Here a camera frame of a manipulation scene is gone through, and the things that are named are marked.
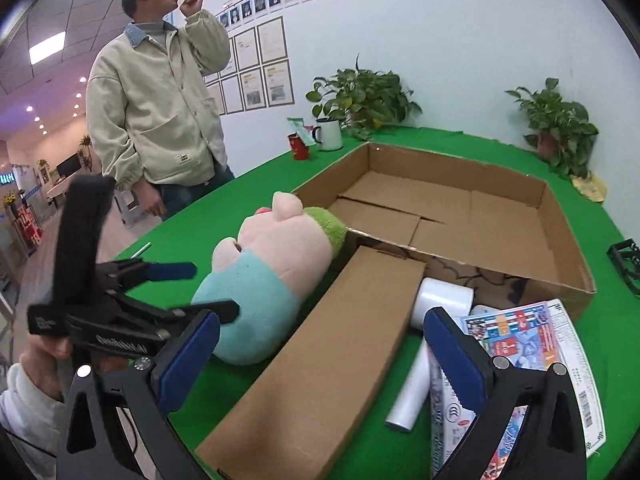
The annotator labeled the white enamel mug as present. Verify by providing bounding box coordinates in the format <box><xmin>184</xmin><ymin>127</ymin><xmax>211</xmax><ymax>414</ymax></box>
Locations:
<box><xmin>312</xmin><ymin>118</ymin><xmax>344</xmax><ymax>152</ymax></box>

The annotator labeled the ceiling light panel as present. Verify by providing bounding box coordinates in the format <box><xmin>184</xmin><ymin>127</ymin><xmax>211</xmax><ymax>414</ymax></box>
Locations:
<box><xmin>29</xmin><ymin>31</ymin><xmax>67</xmax><ymax>65</ymax></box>

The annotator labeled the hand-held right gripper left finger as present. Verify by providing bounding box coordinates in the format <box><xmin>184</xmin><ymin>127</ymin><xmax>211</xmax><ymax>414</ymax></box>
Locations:
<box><xmin>55</xmin><ymin>308</ymin><xmax>221</xmax><ymax>480</ymax></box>

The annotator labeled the pink pig plush toy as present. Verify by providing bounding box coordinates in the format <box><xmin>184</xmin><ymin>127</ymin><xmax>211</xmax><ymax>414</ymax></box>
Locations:
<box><xmin>191</xmin><ymin>191</ymin><xmax>347</xmax><ymax>366</ymax></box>

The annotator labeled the black plastic frame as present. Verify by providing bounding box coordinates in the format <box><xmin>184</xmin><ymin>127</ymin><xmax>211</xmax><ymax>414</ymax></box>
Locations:
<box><xmin>607</xmin><ymin>241</ymin><xmax>640</xmax><ymax>297</ymax></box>

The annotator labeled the green packet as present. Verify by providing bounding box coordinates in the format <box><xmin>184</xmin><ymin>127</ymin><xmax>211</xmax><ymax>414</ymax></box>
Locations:
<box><xmin>286</xmin><ymin>117</ymin><xmax>313</xmax><ymax>146</ymax></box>

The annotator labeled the group of framed certificates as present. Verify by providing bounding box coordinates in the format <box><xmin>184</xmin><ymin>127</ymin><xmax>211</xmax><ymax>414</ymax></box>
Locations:
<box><xmin>205</xmin><ymin>16</ymin><xmax>296</xmax><ymax>116</ymax></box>

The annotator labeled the colorful printed toy box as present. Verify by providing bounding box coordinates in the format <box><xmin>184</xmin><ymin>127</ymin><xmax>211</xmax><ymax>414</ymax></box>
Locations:
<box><xmin>429</xmin><ymin>301</ymin><xmax>561</xmax><ymax>480</ymax></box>

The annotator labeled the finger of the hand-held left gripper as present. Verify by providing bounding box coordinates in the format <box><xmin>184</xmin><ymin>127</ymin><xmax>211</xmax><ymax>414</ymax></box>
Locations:
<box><xmin>97</xmin><ymin>258</ymin><xmax>197</xmax><ymax>291</ymax></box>
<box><xmin>117</xmin><ymin>294</ymin><xmax>240</xmax><ymax>338</ymax></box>

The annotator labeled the person's left forearm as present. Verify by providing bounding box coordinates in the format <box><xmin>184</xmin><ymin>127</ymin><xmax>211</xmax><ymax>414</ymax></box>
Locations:
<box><xmin>0</xmin><ymin>362</ymin><xmax>68</xmax><ymax>480</ymax></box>

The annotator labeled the person's left hand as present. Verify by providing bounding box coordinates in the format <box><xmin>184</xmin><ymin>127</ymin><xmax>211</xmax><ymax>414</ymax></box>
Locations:
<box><xmin>20</xmin><ymin>334</ymin><xmax>75</xmax><ymax>403</ymax></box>

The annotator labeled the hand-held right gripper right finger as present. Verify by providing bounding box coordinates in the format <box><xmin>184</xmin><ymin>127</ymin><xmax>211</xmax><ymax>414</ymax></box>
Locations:
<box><xmin>424</xmin><ymin>306</ymin><xmax>587</xmax><ymax>480</ymax></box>

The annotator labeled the grey stool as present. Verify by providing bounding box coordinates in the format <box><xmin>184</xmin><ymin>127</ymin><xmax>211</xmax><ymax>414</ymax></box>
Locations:
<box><xmin>114</xmin><ymin>190</ymin><xmax>151</xmax><ymax>226</ymax></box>

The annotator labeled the white hair dryer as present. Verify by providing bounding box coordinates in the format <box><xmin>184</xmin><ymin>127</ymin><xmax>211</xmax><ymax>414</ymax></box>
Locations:
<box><xmin>385</xmin><ymin>277</ymin><xmax>474</xmax><ymax>433</ymax></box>

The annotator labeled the green plant in brown pot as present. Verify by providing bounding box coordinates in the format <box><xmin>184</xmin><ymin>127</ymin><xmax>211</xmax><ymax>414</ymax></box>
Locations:
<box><xmin>505</xmin><ymin>77</ymin><xmax>599</xmax><ymax>180</ymax></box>

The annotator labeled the red cup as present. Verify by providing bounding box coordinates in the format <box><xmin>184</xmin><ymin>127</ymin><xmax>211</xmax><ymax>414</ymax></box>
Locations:
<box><xmin>287</xmin><ymin>133</ymin><xmax>311</xmax><ymax>161</ymax></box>

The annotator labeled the bushy potted green plant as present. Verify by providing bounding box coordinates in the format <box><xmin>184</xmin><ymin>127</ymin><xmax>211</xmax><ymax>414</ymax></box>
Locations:
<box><xmin>306</xmin><ymin>55</ymin><xmax>423</xmax><ymax>141</ymax></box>

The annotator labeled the yellow mat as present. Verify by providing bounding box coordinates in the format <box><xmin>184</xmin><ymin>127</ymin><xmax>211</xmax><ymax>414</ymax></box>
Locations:
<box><xmin>571</xmin><ymin>172</ymin><xmax>608</xmax><ymax>203</ymax></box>

